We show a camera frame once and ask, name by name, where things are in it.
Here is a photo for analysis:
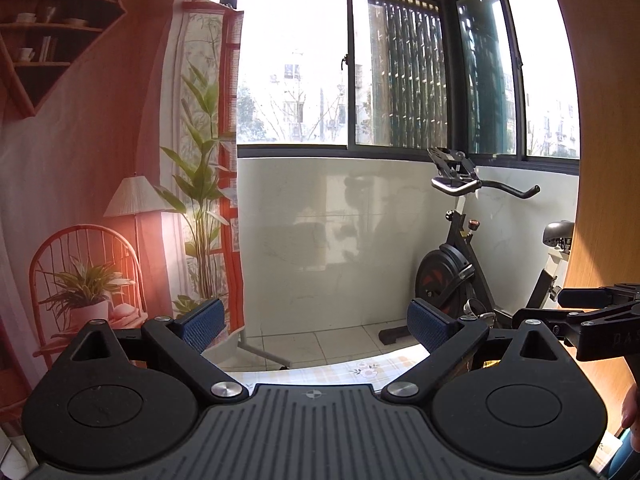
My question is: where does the person's right hand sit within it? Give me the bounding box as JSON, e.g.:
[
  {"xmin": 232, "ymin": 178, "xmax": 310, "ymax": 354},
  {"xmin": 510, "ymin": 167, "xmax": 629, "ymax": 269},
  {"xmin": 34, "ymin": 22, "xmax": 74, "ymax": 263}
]
[{"xmin": 622, "ymin": 384, "xmax": 640, "ymax": 453}]

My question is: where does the backdrop metal stand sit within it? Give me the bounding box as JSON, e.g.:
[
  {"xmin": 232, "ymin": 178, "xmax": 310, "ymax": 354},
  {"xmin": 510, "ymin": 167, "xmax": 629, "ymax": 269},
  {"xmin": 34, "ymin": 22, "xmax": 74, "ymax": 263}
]
[{"xmin": 238, "ymin": 328, "xmax": 291, "ymax": 370}]

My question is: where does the black exercise bike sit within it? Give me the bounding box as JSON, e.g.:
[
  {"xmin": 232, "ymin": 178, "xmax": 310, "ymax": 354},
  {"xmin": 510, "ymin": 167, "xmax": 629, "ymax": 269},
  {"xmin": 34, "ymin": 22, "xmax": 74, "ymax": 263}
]
[{"xmin": 376, "ymin": 146, "xmax": 576, "ymax": 346}]

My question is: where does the plaid floral tablecloth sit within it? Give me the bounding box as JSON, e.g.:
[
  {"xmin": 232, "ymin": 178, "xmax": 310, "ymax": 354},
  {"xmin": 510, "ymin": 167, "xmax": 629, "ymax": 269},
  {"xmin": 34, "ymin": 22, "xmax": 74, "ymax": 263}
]
[{"xmin": 226, "ymin": 341, "xmax": 632, "ymax": 470}]

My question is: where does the printed room backdrop banner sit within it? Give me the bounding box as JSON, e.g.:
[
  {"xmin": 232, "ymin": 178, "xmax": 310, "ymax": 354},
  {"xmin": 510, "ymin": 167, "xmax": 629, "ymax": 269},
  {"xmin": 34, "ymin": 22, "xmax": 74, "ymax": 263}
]
[{"xmin": 1, "ymin": 0, "xmax": 244, "ymax": 438}]

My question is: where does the wooden board panel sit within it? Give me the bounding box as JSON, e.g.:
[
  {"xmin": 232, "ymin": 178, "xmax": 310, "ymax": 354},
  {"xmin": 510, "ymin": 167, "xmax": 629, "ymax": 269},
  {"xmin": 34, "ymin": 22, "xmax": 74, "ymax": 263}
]
[{"xmin": 543, "ymin": 0, "xmax": 640, "ymax": 436}]

